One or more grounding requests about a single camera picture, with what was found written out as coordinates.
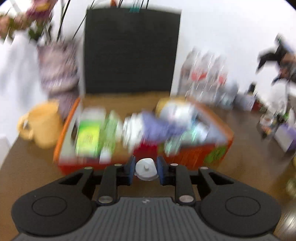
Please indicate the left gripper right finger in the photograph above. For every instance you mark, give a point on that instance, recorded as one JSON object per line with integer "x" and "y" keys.
{"x": 178, "y": 176}

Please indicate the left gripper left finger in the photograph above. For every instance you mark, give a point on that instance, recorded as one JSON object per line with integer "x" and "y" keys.
{"x": 112, "y": 177}

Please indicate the white small cap object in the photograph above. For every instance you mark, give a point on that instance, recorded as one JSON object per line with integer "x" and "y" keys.
{"x": 145, "y": 169}

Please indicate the iridescent plastic bag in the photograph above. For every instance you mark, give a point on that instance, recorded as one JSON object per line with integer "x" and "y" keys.
{"x": 196, "y": 135}

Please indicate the purple cloth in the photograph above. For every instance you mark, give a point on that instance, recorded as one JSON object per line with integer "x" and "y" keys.
{"x": 157, "y": 130}

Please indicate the snack packet clutter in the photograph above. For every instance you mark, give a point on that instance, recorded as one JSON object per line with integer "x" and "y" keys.
{"x": 269, "y": 123}

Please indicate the green plastic bottle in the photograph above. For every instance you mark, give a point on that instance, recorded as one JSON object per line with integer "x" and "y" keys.
{"x": 109, "y": 138}

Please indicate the red fabric item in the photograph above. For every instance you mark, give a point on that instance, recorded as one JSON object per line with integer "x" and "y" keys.
{"x": 148, "y": 150}

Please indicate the green tissue packet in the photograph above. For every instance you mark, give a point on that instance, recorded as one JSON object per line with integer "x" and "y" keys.
{"x": 88, "y": 138}

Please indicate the orange cardboard box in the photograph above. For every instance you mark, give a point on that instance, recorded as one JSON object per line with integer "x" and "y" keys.
{"x": 211, "y": 151}

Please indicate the clear plastic container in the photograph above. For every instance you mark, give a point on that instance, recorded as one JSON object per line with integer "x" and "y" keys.
{"x": 92, "y": 118}

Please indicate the purple small box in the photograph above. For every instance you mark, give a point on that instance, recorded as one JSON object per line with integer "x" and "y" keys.
{"x": 244, "y": 102}

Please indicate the plush cat toy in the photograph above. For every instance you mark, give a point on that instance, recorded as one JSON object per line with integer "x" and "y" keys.
{"x": 177, "y": 111}

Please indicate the water bottle pack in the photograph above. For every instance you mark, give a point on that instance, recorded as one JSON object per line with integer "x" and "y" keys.
{"x": 203, "y": 76}

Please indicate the yellow mug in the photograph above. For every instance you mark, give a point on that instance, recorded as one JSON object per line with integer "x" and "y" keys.
{"x": 42, "y": 124}

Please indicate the black chair back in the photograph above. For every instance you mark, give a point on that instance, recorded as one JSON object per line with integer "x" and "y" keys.
{"x": 128, "y": 51}

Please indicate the purple ceramic vase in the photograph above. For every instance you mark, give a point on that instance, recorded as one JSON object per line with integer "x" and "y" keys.
{"x": 59, "y": 74}

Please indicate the dried flowers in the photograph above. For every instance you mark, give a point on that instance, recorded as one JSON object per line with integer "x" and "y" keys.
{"x": 36, "y": 21}

